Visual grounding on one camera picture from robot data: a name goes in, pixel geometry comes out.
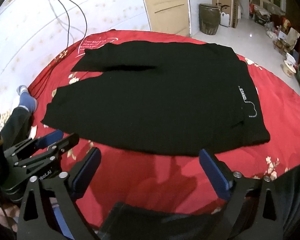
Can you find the red rose bedsheet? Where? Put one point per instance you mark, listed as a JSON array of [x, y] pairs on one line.
[[164, 183]]

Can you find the brown cardboard box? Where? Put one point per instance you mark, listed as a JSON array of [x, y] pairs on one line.
[[230, 7]]

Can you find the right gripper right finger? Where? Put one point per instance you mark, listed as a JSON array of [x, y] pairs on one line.
[[252, 207]]

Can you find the dark ceramic urn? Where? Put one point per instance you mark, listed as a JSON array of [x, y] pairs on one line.
[[209, 18]]

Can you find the black pants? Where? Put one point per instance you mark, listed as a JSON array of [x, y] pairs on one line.
[[161, 98]]

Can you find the dark jeans leg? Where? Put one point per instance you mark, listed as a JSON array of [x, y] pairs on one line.
[[17, 127]]

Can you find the white plastic jug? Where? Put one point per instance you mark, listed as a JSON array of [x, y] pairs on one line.
[[225, 19]]

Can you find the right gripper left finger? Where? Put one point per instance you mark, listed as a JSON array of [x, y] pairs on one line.
[[49, 210]]

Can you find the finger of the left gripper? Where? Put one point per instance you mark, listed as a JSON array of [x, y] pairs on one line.
[[64, 144], [49, 139]]

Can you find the cardboard sheet on wall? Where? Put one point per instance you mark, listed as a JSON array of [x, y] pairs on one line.
[[169, 16]]

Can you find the blue sock foot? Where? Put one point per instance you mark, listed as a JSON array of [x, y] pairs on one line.
[[26, 101]]

